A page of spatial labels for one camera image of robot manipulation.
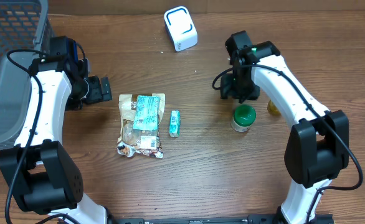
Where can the green Kleenex tissue pack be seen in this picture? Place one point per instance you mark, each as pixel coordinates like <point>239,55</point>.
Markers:
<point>175,124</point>

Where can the brown Pantree bag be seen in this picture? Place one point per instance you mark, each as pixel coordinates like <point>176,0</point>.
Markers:
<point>134,137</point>

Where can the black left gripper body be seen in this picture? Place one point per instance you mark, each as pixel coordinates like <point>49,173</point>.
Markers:
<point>90,91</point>

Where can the colourful snack packet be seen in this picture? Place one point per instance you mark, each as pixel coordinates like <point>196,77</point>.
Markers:
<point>131,151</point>

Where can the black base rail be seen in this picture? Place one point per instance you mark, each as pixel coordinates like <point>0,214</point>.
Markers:
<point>195,221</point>

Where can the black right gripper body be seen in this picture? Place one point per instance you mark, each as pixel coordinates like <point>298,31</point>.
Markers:
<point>240,92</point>

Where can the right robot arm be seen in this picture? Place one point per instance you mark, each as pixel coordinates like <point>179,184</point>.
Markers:
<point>316,151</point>

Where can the green wet wipes pack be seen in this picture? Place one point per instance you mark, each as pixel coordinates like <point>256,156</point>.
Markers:
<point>146,118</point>

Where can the green lid white jar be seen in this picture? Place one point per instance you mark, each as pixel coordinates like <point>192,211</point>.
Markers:
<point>243,117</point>

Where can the grey plastic mesh basket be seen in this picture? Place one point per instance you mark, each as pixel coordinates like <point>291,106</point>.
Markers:
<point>25,31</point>

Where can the yellow Vim dish soap bottle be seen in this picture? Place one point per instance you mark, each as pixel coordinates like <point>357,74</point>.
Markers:
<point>272,109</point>

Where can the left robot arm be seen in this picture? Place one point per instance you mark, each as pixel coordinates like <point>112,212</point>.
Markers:
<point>40,174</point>

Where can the white barcode scanner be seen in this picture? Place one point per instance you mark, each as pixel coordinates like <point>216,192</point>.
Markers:
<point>180,28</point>

